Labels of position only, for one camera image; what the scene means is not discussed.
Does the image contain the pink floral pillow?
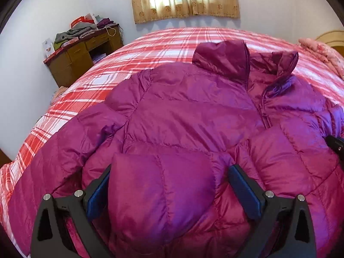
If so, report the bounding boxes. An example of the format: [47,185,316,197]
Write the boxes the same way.
[298,38,343,80]

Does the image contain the pink clothes heap on floor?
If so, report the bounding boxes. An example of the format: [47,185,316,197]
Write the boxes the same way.
[50,86,68,106]

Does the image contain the wooden headboard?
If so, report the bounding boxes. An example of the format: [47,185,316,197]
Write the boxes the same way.
[316,30,344,56]

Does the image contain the grey clothes pile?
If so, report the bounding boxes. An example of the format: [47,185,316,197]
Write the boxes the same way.
[54,22,97,43]

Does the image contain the red box on desk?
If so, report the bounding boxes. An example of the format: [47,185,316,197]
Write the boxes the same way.
[71,13,95,29]

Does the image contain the purple puffer jacket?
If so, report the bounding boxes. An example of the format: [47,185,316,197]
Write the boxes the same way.
[8,40,343,257]

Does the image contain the purple folded clothes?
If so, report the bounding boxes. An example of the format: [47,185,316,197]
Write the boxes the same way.
[97,18,114,29]

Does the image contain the white card on desk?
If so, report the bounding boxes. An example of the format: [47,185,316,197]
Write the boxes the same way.
[43,38,55,58]

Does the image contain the wooden desk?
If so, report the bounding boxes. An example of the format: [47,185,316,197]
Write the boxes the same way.
[44,24,123,87]

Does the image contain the red plaid bed sheet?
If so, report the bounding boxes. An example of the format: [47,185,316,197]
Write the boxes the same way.
[1,27,343,257]

